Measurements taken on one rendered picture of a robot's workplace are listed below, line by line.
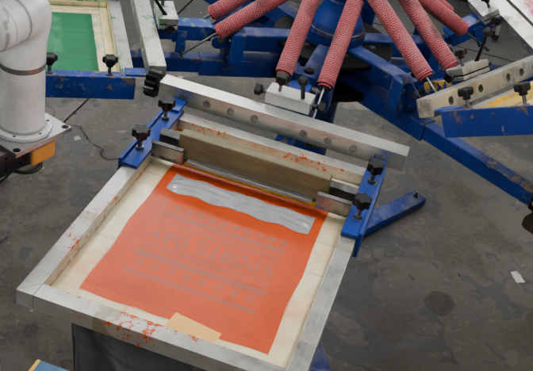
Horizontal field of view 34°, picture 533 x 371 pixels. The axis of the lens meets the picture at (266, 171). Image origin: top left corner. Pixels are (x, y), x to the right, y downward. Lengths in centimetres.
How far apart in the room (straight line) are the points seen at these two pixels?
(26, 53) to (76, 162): 204
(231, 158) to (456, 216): 201
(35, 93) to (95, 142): 211
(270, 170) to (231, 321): 45
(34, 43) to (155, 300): 57
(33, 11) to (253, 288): 72
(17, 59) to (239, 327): 70
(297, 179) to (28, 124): 63
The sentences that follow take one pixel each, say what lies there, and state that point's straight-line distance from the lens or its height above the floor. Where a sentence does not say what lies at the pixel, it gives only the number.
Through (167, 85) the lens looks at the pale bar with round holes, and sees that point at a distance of 237.
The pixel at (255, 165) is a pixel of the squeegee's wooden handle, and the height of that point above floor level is 104.
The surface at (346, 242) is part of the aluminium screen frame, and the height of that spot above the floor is 99.
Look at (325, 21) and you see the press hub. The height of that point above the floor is 109.
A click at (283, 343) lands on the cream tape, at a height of 96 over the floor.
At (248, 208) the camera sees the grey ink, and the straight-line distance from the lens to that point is 209.
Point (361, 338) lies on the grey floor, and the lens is 323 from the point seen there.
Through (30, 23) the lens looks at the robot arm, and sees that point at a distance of 179.
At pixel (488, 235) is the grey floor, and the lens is 394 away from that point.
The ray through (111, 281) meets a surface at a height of 96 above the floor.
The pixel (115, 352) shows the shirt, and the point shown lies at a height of 81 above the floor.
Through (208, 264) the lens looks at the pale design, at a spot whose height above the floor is 96.
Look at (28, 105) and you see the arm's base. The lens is 189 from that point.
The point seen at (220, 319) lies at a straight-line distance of 180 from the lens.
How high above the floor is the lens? 221
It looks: 34 degrees down
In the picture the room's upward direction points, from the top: 11 degrees clockwise
